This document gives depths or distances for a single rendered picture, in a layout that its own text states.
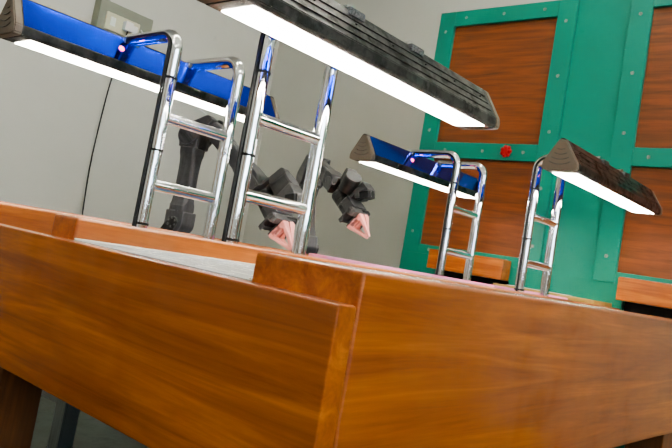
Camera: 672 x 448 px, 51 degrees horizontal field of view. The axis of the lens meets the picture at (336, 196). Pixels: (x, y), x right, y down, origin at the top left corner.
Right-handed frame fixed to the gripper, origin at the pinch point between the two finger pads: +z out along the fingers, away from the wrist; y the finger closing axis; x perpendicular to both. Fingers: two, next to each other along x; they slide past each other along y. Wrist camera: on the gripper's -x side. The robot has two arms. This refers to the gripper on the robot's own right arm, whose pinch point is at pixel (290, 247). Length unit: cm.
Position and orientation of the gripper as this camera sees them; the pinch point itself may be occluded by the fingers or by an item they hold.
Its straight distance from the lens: 191.7
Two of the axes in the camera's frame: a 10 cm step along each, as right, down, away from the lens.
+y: 6.4, 1.9, 7.4
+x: -6.4, 6.6, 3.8
